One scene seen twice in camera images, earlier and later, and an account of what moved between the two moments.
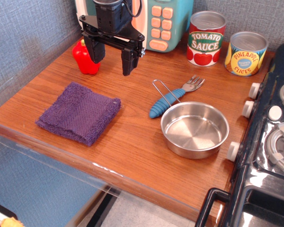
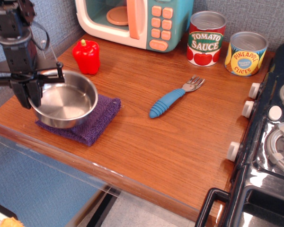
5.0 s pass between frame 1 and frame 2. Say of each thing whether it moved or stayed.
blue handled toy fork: stayed
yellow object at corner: stayed
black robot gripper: moved
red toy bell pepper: stayed
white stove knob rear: stayed
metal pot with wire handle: moved
